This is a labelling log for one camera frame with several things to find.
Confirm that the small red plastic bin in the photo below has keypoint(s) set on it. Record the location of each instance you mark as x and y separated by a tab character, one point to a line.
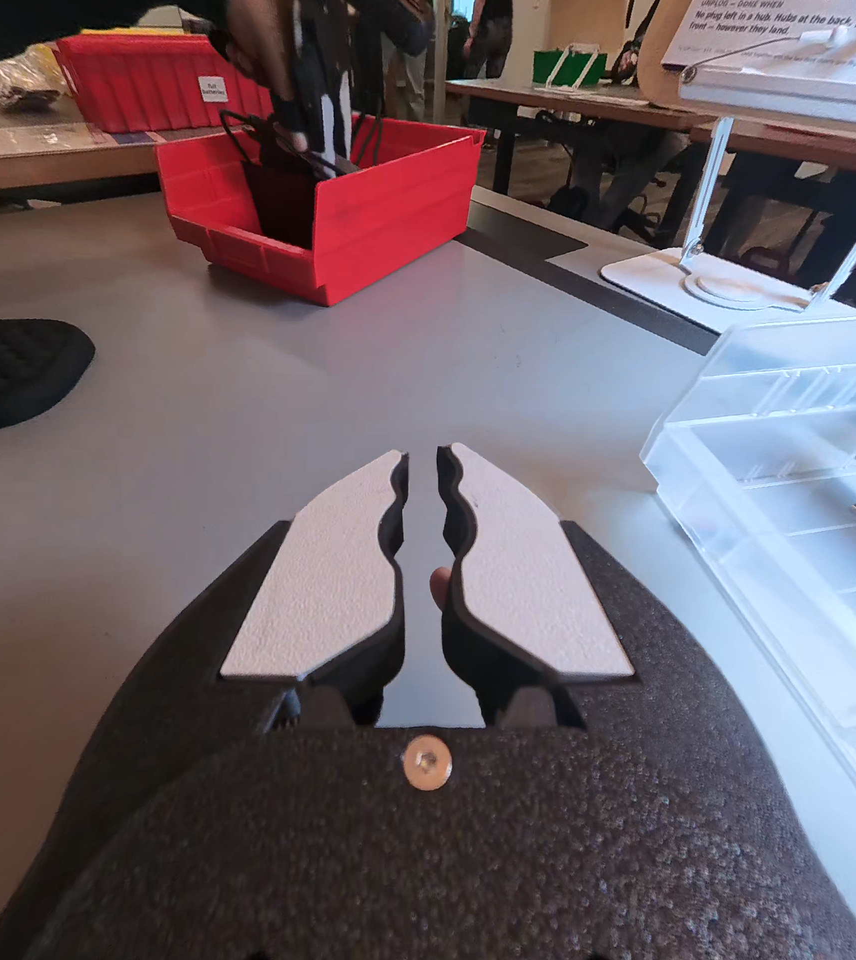
390	225

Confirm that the clear plastic bin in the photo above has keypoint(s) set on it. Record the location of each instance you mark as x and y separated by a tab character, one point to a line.
758	465

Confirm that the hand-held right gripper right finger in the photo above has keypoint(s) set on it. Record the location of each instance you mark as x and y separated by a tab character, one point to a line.
540	592

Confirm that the person's right hand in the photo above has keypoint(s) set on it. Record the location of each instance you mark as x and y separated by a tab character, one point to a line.
441	589

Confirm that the white document stand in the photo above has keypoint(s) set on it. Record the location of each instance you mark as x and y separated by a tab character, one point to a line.
660	281

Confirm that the wood edged side table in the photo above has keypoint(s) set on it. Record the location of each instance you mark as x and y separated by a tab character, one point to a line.
22	169

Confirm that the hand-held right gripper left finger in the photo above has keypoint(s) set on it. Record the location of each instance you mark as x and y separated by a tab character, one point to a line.
315	592

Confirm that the black wrist rest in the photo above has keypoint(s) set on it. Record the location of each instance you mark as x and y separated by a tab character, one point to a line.
7	375

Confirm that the green bin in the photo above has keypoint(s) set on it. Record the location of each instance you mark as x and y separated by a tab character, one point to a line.
555	67

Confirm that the person's left hand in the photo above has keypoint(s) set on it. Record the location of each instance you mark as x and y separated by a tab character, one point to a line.
263	37

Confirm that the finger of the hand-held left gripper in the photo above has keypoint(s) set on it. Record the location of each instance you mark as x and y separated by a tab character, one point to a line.
336	127

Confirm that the long wooden table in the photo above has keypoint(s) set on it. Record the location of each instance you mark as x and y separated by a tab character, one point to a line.
548	97

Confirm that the large red plastic bin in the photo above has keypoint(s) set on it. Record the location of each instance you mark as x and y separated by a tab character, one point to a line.
135	82

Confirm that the person's left forearm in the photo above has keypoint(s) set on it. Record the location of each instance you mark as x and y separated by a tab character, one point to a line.
60	30

